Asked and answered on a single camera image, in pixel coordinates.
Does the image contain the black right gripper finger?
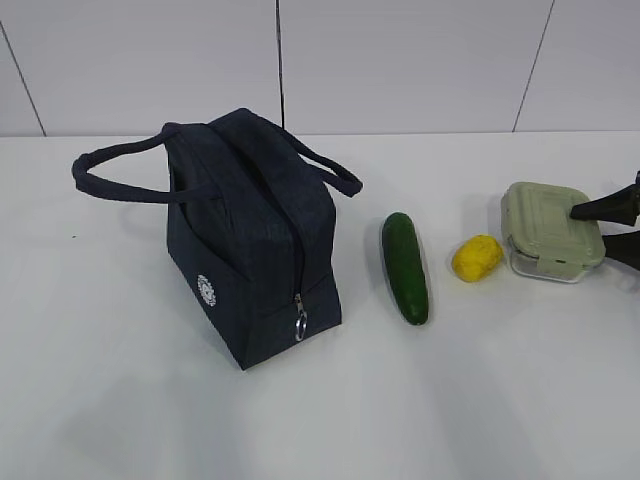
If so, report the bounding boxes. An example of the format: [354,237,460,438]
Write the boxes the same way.
[602,230,640,271]
[570,174,639,226]

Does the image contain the green lidded glass container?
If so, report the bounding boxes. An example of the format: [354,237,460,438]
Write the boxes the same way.
[501,182,605,283]

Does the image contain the dark green cucumber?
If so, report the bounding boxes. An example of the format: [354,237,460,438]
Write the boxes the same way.
[381,212,429,326]

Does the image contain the navy blue lunch bag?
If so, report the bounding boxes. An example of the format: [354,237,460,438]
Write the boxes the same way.
[71,108,362,369]

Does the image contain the yellow lemon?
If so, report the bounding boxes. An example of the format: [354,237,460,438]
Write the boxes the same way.
[451,235,504,283]

